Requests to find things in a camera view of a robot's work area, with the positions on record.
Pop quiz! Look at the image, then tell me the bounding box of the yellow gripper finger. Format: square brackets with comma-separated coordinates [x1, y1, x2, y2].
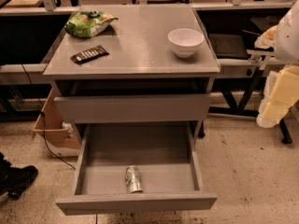
[256, 65, 299, 128]

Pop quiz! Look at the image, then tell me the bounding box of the silver green 7up can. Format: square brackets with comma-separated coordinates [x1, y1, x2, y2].
[125, 165, 143, 193]

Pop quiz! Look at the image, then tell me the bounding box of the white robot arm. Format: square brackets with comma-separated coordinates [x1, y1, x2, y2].
[254, 1, 299, 128]

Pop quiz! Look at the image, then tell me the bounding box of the closed top drawer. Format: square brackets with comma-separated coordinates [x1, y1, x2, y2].
[54, 94, 211, 123]

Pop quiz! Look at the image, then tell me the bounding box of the open middle drawer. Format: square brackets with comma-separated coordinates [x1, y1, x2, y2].
[56, 123, 217, 216]

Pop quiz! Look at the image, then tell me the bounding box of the grey drawer cabinet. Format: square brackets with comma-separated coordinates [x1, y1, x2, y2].
[44, 5, 220, 138]

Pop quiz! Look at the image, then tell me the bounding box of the black metal stand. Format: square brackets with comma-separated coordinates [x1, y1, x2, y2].
[207, 54, 293, 145]

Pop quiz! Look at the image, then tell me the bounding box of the white ceramic bowl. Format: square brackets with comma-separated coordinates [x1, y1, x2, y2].
[168, 28, 205, 58]

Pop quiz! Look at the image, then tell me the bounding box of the dark snack bar wrapper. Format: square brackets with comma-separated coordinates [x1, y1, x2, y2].
[70, 45, 108, 64]

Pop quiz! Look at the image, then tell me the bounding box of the green chip bag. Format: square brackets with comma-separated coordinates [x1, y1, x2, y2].
[64, 10, 118, 38]

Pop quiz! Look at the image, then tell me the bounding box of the brown cardboard box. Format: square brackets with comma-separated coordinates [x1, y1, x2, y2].
[34, 90, 80, 157]

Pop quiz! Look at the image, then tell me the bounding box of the black shoe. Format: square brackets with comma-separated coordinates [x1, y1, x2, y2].
[0, 153, 38, 200]

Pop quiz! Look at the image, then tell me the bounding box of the black power cable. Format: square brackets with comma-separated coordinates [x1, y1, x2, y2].
[20, 63, 77, 171]

